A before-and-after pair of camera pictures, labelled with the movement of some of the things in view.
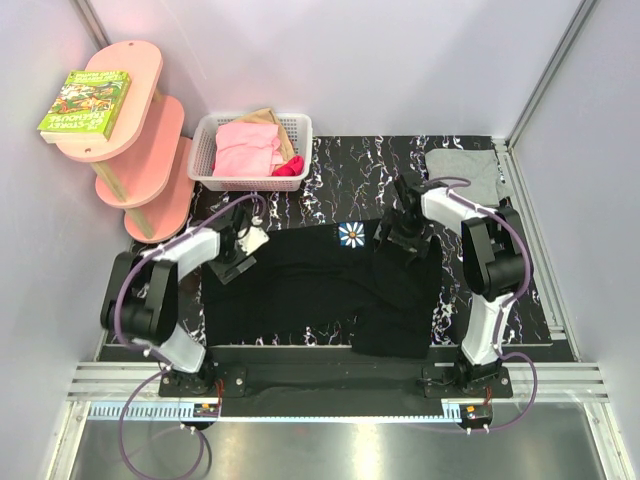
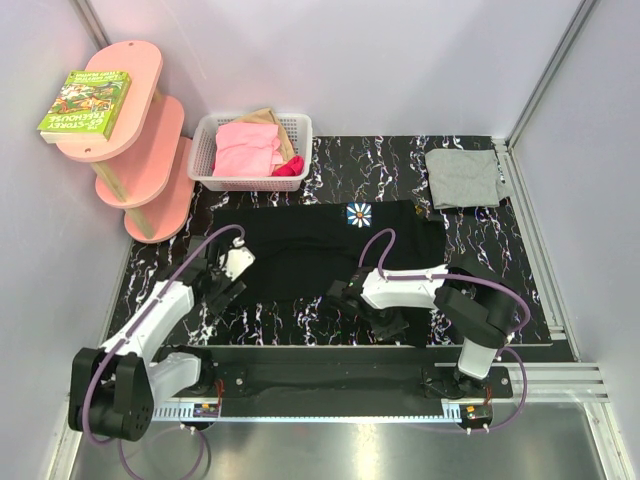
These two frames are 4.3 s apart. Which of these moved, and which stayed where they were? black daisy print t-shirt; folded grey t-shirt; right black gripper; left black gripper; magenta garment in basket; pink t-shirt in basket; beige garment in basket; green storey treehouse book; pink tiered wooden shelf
Moved: black daisy print t-shirt; right black gripper; left black gripper
Stayed: pink t-shirt in basket; folded grey t-shirt; green storey treehouse book; pink tiered wooden shelf; magenta garment in basket; beige garment in basket
